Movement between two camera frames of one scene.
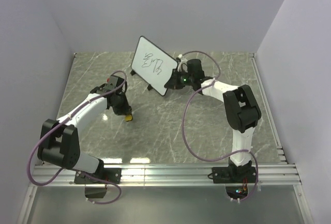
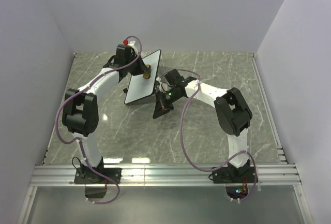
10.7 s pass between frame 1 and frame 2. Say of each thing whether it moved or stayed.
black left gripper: moved
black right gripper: moved
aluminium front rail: stayed
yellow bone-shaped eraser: moved
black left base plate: stayed
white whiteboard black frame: moved
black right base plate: stayed
